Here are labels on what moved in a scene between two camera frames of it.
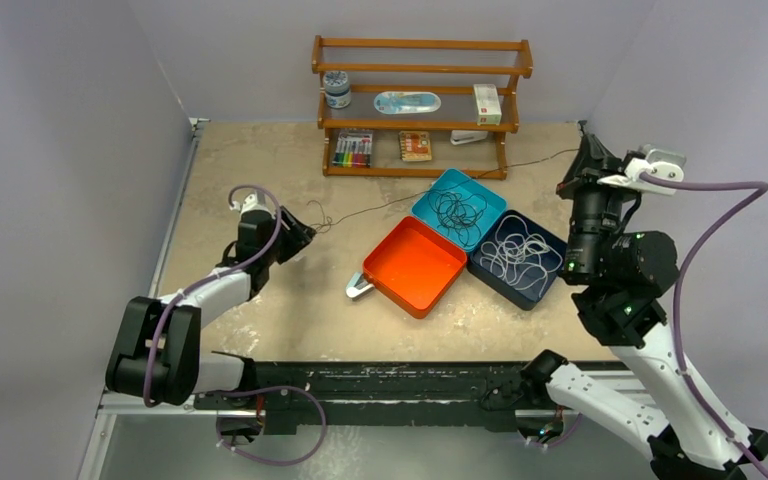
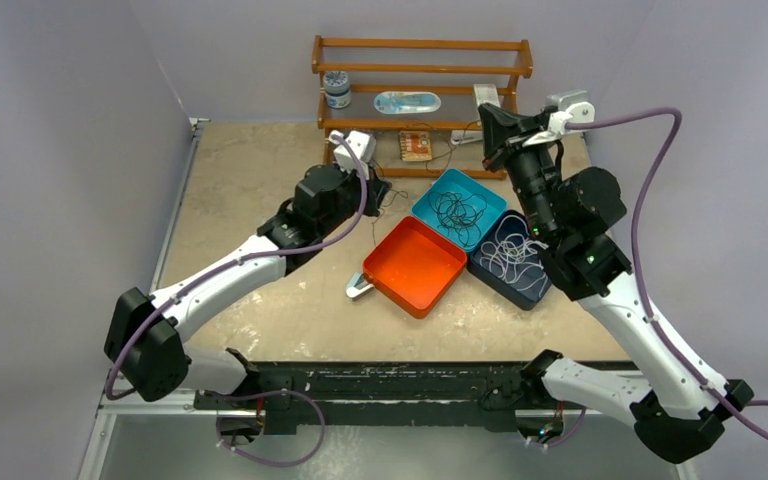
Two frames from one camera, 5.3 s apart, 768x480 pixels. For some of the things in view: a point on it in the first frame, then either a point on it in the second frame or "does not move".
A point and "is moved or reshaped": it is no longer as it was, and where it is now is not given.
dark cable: x=457 y=208 is moved or reshaped
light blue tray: x=458 y=208 does not move
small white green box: x=487 y=103 does not move
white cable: x=517 y=256 does not move
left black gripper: x=296 y=236 to x=376 y=189
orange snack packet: x=415 y=145 does not move
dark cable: x=458 y=213 does not move
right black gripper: x=591 y=162 to x=504 y=132
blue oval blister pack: x=407 y=103 does not move
